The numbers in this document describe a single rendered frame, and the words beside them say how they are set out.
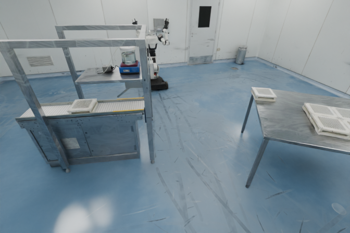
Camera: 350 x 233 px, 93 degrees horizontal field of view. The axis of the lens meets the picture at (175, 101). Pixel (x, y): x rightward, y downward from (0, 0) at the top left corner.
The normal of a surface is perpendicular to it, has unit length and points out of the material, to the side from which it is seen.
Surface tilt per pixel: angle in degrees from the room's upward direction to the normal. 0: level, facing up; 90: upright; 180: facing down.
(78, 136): 90
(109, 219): 0
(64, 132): 90
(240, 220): 0
